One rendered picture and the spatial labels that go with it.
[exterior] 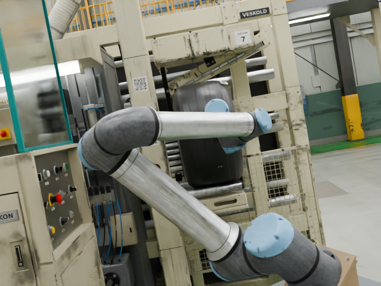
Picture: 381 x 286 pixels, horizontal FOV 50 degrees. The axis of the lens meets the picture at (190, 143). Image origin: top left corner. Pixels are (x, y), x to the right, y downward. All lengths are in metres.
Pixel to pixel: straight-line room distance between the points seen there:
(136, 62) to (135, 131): 1.10
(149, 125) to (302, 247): 0.59
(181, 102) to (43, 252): 0.98
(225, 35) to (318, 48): 9.53
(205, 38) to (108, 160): 1.41
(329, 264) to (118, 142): 0.75
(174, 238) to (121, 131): 1.21
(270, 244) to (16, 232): 0.81
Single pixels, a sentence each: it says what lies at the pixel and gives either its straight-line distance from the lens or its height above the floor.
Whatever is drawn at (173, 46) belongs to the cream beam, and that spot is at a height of 1.72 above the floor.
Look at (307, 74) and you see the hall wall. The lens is 11.77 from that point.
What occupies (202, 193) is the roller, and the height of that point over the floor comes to 0.90.
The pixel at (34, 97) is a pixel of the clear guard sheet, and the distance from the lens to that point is 1.61.
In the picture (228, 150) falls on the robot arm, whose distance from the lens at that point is 1.57.
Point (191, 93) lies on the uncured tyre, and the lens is 2.05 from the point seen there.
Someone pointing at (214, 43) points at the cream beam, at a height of 1.69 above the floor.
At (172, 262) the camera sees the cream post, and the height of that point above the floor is 0.54.
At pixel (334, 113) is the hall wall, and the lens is 11.81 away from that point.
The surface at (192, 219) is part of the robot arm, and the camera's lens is 1.29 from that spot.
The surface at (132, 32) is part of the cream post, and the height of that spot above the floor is 1.78.
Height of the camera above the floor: 1.27
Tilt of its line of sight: 3 degrees down
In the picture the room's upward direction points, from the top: 10 degrees counter-clockwise
